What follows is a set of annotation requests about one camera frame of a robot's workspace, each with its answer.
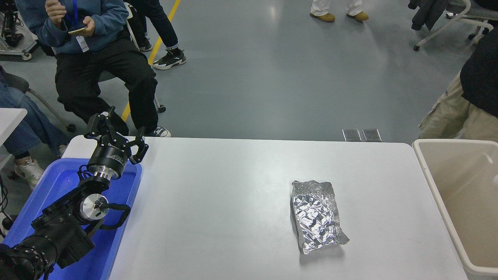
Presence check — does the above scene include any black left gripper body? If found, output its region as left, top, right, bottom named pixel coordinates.
left=87, top=141, right=129, bottom=175

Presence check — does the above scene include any person's left hand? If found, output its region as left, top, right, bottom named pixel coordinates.
left=80, top=16, right=96, bottom=38

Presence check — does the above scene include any person's right hand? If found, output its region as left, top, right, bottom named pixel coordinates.
left=45, top=0, right=67, bottom=27

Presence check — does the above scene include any person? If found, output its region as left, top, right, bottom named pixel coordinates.
left=419, top=29, right=498, bottom=142
left=310, top=0, right=369, bottom=23
left=15, top=0, right=172, bottom=137
left=0, top=64, right=70, bottom=190
left=128, top=0, right=187, bottom=71

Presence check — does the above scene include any blue plastic tray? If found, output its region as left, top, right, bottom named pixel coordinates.
left=2, top=157, right=142, bottom=280

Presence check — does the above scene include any grey chair with castors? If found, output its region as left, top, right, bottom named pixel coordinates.
left=2, top=72, right=76, bottom=133

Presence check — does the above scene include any small white side table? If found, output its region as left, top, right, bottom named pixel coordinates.
left=0, top=108, right=28, bottom=147

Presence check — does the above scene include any wheeled equipment stand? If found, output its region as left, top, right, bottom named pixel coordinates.
left=0, top=0, right=39, bottom=61

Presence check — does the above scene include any crumpled silver foil tray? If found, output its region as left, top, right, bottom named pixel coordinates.
left=291, top=180, right=350, bottom=255

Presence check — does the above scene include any dark grey jacket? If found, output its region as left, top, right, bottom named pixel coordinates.
left=408, top=0, right=455, bottom=31

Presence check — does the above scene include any large pale bin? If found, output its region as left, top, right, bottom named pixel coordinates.
left=412, top=139, right=498, bottom=277

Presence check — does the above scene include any white swivel chair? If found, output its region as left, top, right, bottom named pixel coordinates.
left=413, top=0, right=494, bottom=51

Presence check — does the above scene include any blue lanyard with badge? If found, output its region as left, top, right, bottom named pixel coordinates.
left=64, top=0, right=90, bottom=53

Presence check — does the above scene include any black floor cable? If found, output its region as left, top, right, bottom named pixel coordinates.
left=0, top=177, right=18, bottom=238

